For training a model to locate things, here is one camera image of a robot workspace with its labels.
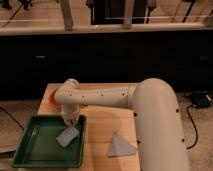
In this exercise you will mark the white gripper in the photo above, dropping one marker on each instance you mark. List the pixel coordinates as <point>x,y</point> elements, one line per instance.
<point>70,116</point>

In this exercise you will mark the grey sponge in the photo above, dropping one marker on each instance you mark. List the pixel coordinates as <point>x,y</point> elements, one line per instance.
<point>67,136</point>

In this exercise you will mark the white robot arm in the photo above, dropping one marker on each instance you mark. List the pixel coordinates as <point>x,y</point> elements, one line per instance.
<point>158,122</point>

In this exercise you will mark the green plastic tray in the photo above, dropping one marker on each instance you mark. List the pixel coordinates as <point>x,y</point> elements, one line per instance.
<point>39,148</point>

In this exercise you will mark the orange round object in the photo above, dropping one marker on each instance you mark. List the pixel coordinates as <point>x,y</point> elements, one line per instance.
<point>54,102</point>

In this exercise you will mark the grey folded cloth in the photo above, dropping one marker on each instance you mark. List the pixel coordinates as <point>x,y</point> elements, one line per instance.
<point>120,147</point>

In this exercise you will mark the black power adapter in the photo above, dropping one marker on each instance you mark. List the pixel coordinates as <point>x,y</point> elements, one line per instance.
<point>201,100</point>

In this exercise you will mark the left wooden post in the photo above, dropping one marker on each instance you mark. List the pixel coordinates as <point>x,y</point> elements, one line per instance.
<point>66,13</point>

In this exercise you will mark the wooden post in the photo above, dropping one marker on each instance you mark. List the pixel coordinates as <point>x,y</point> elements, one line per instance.
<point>66,13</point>
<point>128,13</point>

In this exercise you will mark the dark cabinet behind rail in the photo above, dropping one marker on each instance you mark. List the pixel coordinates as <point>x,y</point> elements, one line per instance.
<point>112,11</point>

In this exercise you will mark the right wooden post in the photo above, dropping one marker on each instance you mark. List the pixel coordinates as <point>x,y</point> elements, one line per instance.
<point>128,13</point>

